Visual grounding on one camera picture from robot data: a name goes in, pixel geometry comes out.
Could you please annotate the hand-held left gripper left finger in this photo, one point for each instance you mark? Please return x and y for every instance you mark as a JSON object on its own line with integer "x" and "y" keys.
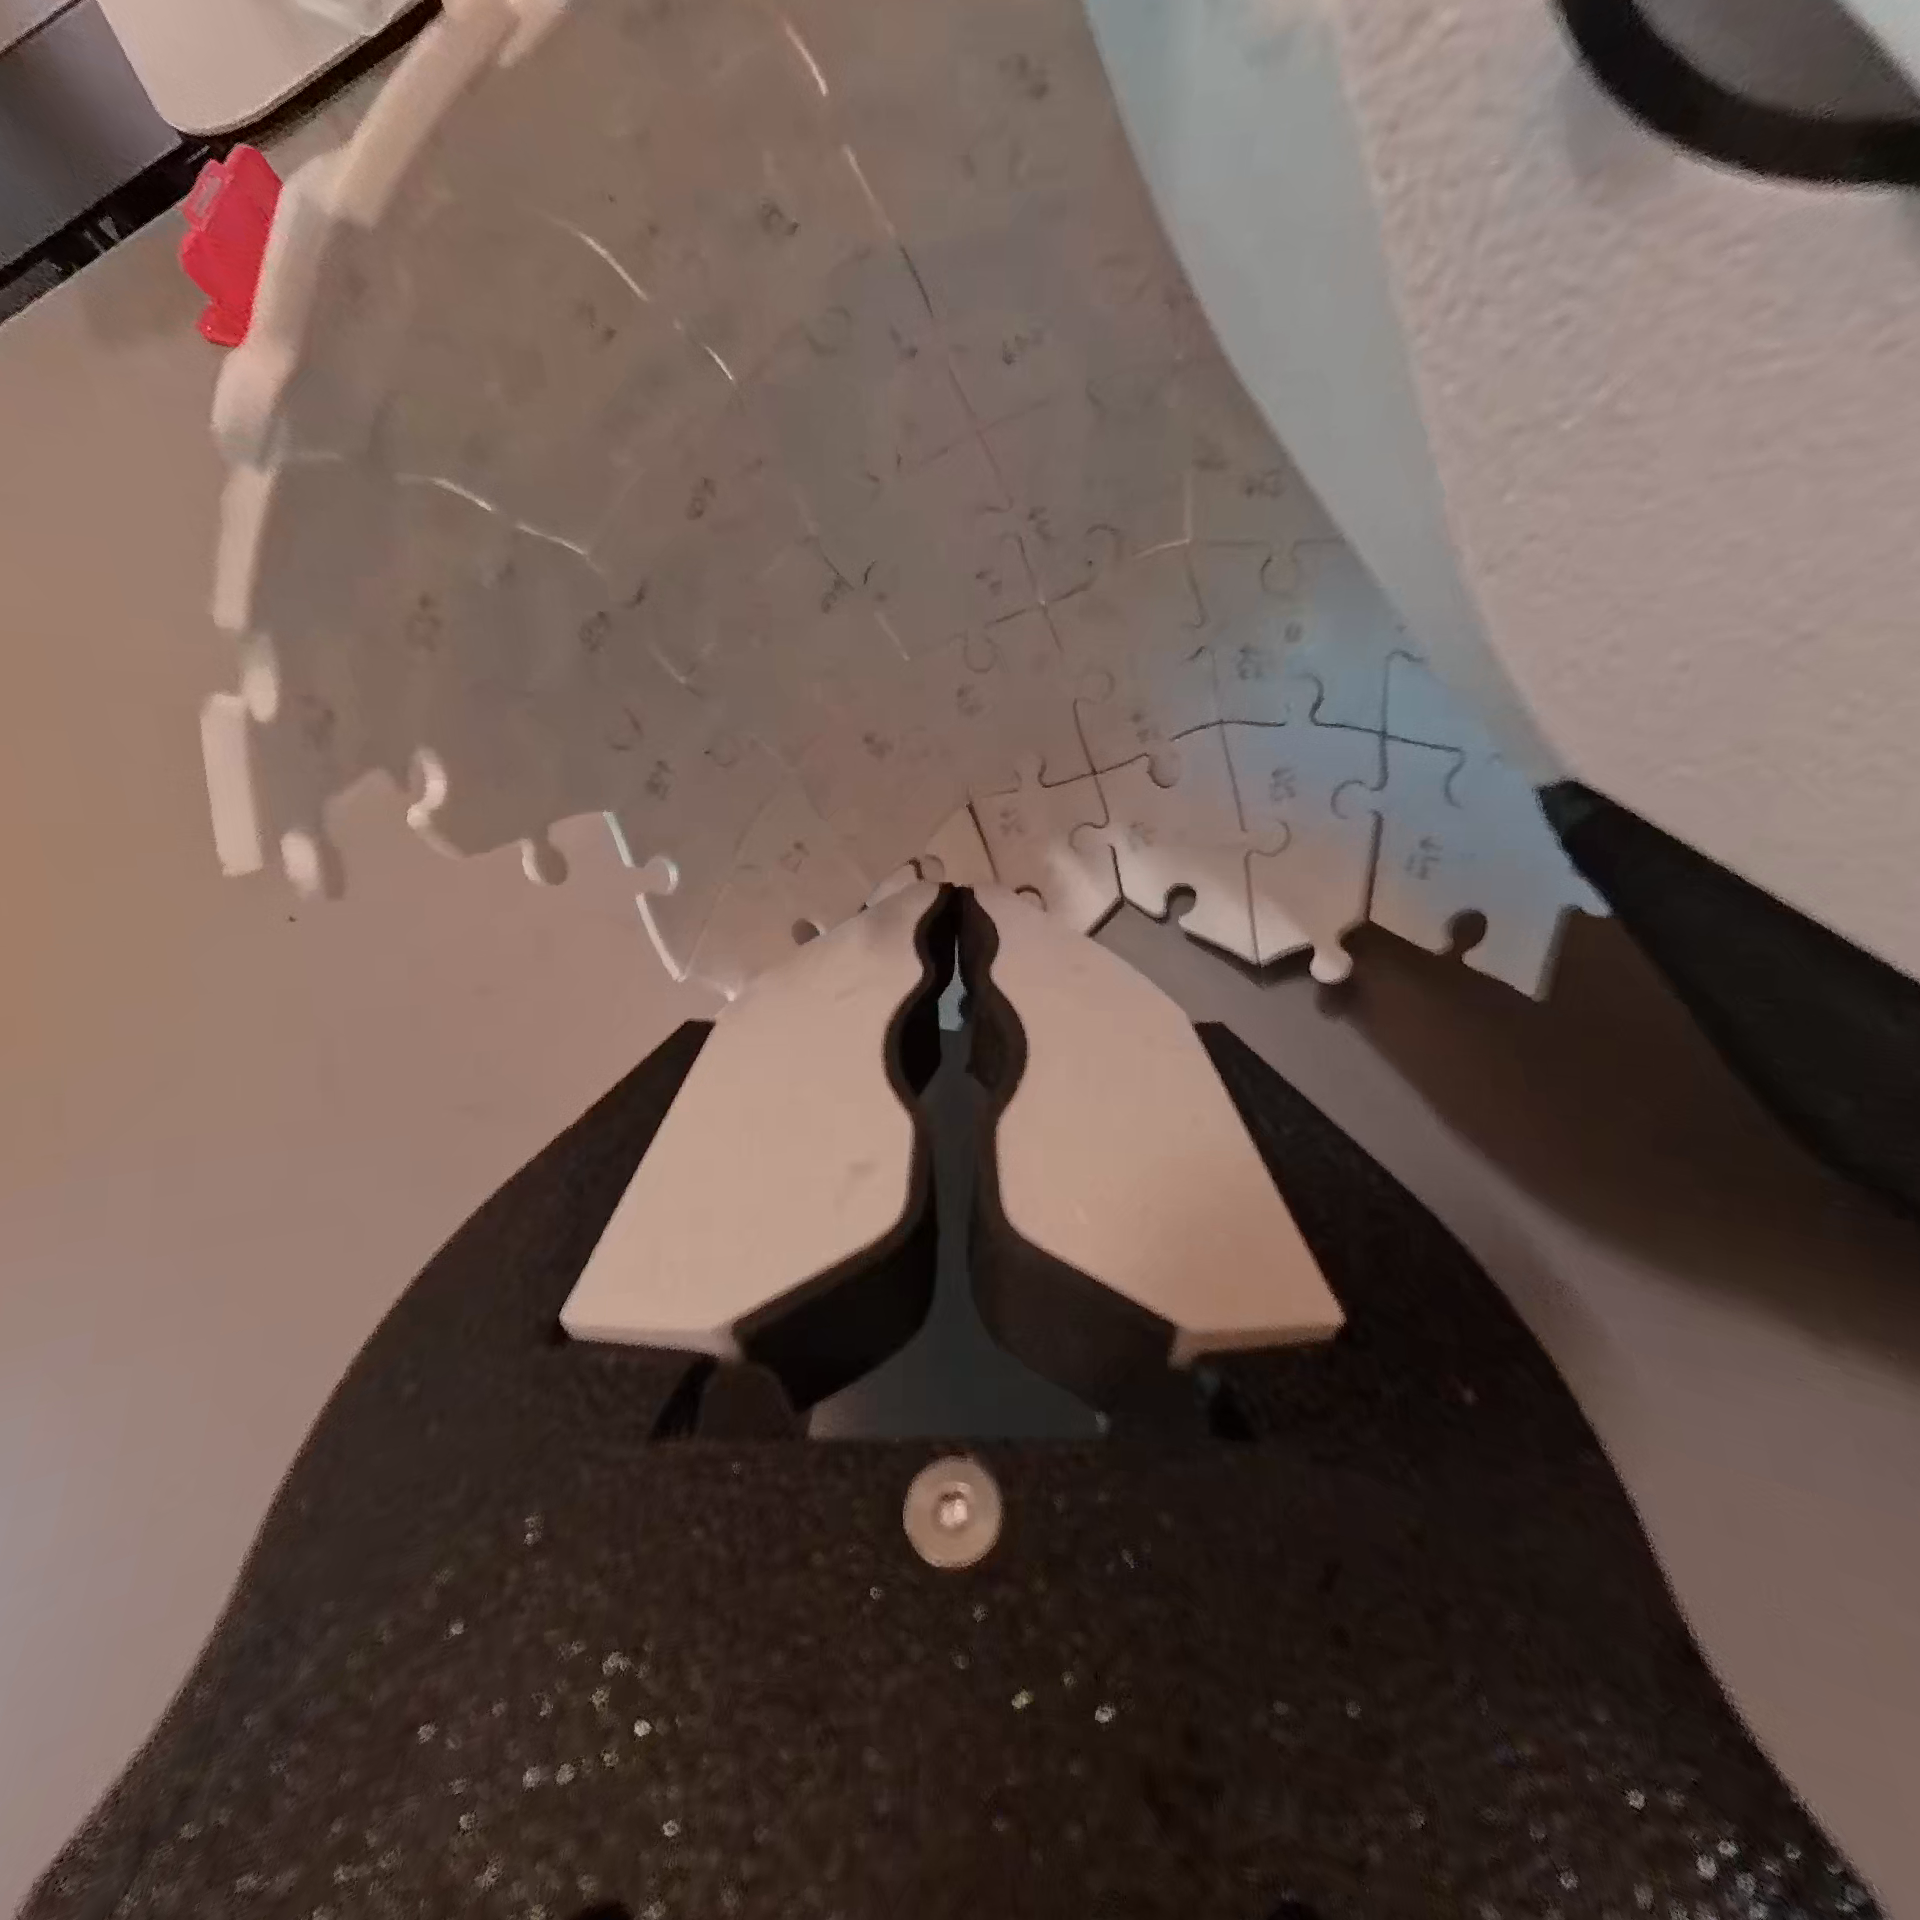
{"x": 751, "y": 1186}

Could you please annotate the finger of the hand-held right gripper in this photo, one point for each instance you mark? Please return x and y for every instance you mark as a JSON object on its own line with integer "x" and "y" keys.
{"x": 1652, "y": 452}

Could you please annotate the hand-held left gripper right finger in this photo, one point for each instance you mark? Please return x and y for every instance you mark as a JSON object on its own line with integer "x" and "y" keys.
{"x": 1156, "y": 1186}

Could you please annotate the partly built white puzzle ball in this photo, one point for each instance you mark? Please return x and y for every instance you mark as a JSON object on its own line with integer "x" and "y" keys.
{"x": 751, "y": 452}

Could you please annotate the red plastic case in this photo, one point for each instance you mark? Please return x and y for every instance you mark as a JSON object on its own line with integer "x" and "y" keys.
{"x": 224, "y": 254}

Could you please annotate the white cardboard tray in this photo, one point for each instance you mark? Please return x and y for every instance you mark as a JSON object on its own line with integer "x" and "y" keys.
{"x": 255, "y": 61}

